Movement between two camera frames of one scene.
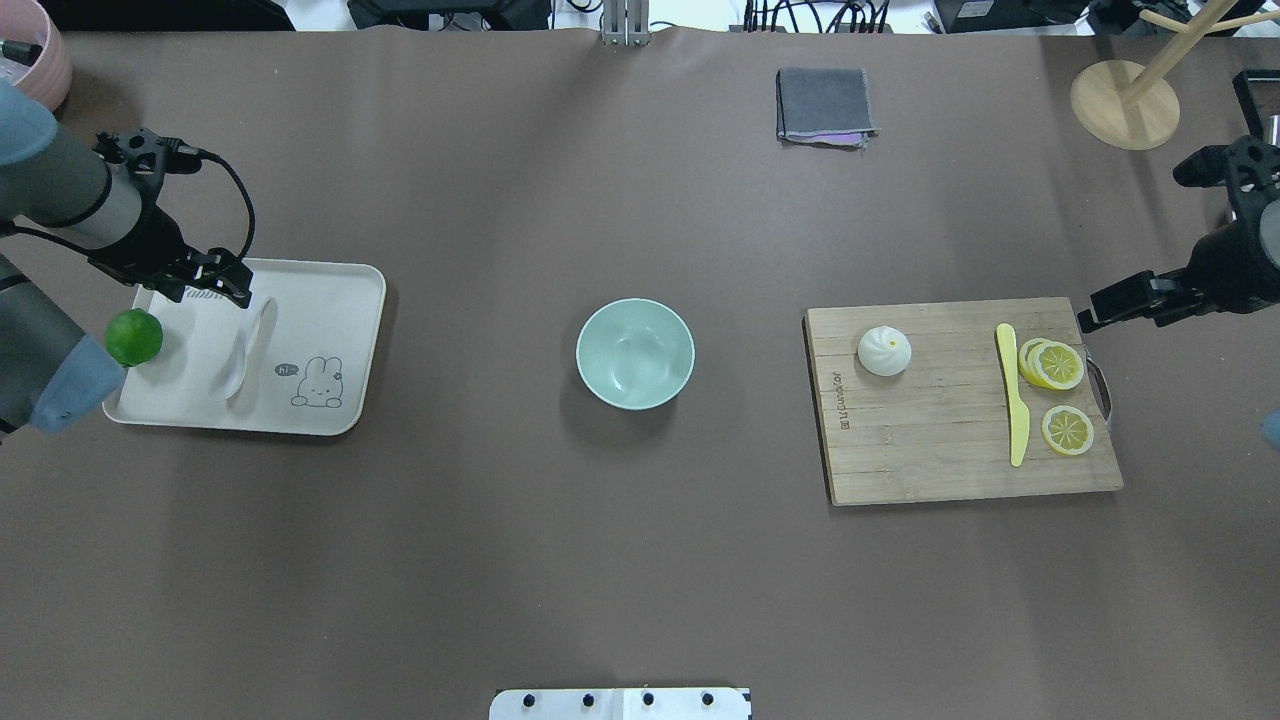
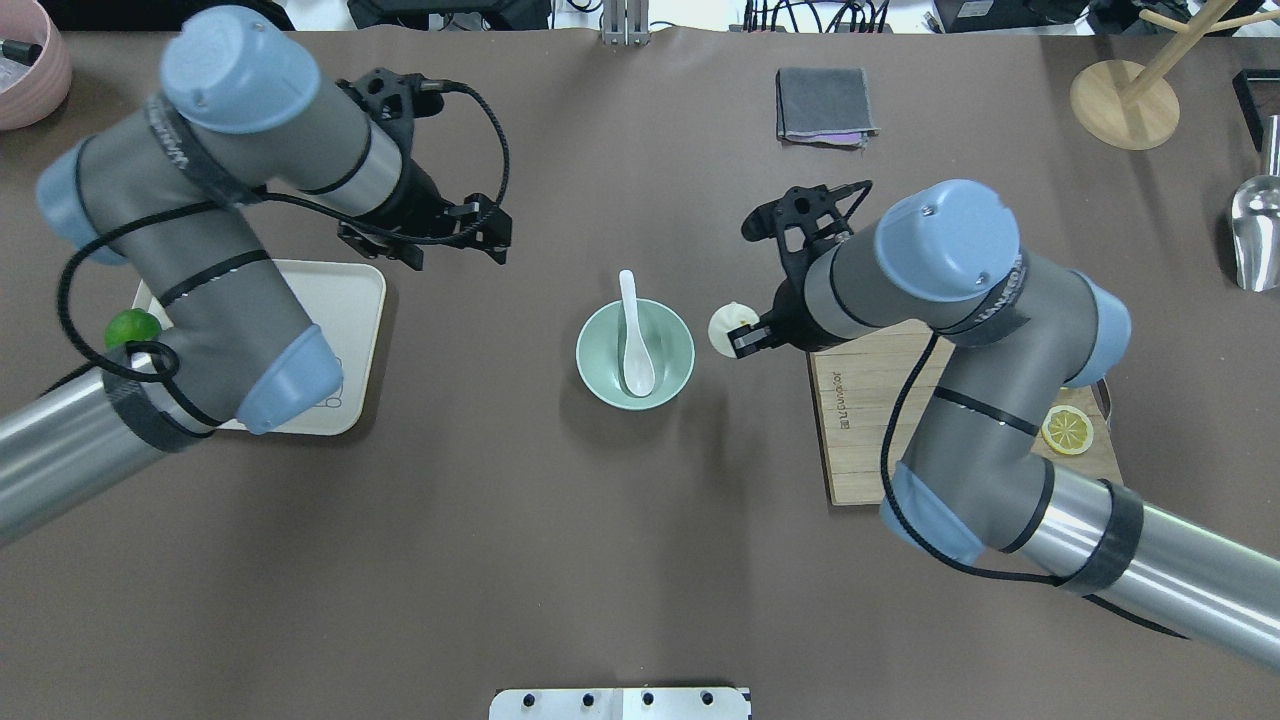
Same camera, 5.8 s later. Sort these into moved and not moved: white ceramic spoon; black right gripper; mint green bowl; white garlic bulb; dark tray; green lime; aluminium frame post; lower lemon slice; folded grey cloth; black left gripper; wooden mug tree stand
Moved: black right gripper; black left gripper; white ceramic spoon; white garlic bulb
Not moved: aluminium frame post; dark tray; lower lemon slice; folded grey cloth; green lime; wooden mug tree stand; mint green bowl
